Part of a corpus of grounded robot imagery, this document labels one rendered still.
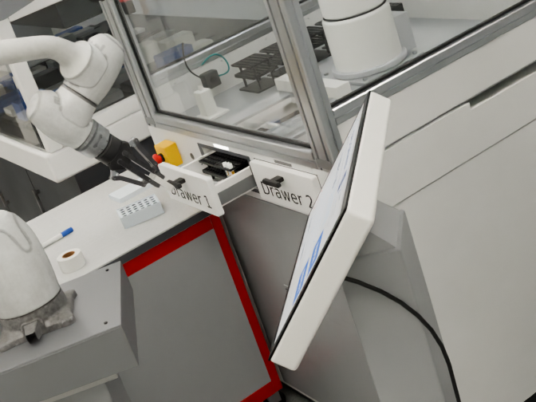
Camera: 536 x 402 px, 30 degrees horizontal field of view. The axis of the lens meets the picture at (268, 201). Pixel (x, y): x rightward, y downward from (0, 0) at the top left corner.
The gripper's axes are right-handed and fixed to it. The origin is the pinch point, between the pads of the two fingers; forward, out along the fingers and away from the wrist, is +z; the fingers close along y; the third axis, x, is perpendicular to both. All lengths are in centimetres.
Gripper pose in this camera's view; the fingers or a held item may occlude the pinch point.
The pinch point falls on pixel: (161, 182)
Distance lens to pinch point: 268.0
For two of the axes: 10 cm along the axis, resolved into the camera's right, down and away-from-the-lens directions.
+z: 7.1, 4.6, 5.4
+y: 4.8, -8.7, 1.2
